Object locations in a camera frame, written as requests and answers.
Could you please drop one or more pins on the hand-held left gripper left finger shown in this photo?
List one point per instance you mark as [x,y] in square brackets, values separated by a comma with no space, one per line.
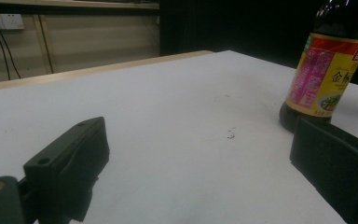
[65,165]

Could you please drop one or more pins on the wooden table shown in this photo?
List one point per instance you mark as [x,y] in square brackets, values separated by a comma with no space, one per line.
[74,73]

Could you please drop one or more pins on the black curtain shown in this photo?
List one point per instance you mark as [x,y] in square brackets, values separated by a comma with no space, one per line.
[230,28]

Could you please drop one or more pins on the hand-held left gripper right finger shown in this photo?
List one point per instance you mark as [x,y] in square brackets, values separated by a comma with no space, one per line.
[338,168]

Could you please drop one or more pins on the dark soy sauce bottle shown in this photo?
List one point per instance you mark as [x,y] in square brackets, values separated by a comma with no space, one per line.
[323,77]

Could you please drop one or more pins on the white table sheet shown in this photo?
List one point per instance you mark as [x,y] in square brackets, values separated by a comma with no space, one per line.
[167,109]

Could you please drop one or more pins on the white wall socket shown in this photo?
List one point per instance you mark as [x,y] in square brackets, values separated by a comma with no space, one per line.
[7,21]

